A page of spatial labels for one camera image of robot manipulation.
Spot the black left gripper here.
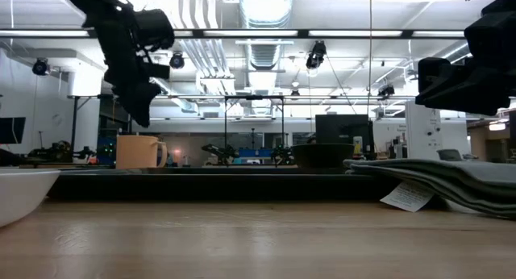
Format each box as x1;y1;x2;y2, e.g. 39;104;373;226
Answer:
102;48;171;129

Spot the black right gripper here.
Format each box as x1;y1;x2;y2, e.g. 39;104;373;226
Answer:
414;56;516;117

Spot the grey cloth napkin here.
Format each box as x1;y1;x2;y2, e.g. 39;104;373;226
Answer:
343;157;516;220

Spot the black bowl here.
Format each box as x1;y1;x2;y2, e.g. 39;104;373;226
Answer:
290;143;356;169

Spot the white round plate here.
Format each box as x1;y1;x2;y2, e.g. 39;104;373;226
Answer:
0;167;62;228

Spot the black plastic tray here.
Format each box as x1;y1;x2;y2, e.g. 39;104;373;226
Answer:
47;166;404;202

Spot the orange mug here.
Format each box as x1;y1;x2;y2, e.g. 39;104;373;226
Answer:
115;134;169;170

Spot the white cabinet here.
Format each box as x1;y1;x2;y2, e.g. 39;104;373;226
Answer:
404;98;443;160

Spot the blue equipment box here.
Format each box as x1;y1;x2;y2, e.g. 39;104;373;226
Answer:
96;136;119;165

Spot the black ceiling spotlight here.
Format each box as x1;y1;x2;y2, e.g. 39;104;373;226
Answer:
377;84;397;99
31;57;51;77
169;52;186;70
305;40;328;70

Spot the grey office chair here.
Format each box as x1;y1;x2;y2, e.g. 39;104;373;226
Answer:
436;148;464;163

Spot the black computer monitor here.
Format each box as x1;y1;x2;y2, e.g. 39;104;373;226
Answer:
314;114;375;160

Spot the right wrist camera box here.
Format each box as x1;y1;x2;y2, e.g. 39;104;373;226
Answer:
464;10;516;66

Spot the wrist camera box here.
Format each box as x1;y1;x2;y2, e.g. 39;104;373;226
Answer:
464;10;516;66
135;8;177;51

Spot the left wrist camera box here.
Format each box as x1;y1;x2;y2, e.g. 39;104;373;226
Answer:
135;8;177;51

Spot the black background frame stand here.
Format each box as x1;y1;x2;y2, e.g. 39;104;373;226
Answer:
223;94;285;151

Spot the dark wall screen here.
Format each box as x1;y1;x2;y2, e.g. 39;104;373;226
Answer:
0;116;27;145

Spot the silver ventilation duct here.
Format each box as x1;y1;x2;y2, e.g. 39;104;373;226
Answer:
236;0;296;115

